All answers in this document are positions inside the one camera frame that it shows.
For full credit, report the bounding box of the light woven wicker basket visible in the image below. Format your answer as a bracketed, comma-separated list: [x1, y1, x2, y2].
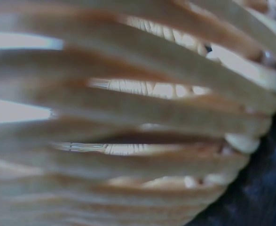
[0, 0, 276, 226]

